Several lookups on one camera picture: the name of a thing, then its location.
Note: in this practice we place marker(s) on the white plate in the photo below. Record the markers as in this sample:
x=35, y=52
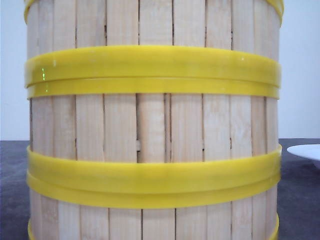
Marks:
x=308, y=151

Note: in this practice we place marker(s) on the bamboo steamer basket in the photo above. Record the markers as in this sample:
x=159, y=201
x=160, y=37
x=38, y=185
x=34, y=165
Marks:
x=251, y=218
x=150, y=144
x=251, y=26

